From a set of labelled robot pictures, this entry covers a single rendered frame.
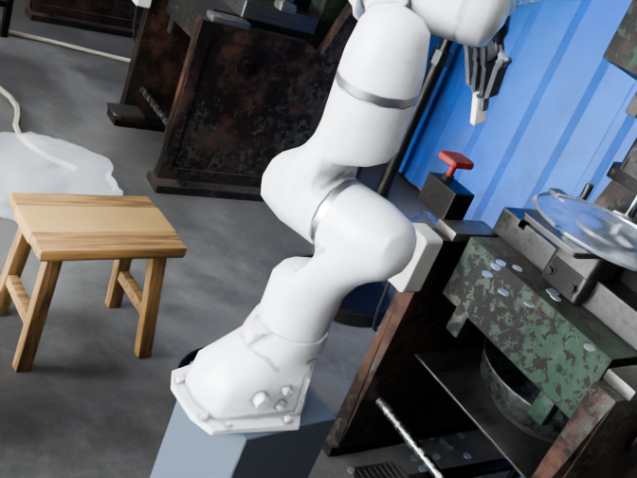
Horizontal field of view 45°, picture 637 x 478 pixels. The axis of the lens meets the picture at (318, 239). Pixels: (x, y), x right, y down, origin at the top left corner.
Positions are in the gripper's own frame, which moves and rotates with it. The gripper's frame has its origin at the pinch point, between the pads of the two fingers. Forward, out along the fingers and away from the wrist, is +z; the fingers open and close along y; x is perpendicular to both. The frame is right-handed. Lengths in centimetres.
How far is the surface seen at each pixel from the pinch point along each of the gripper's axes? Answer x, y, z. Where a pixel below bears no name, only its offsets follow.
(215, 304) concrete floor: -48, -48, 74
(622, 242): 6.5, 36.9, 12.4
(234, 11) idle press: -2, -129, 24
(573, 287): -3.2, 36.3, 19.9
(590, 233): 1.0, 33.8, 10.3
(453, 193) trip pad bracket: -9.4, 6.1, 14.7
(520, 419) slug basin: -12, 39, 51
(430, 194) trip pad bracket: -11.0, 0.5, 17.9
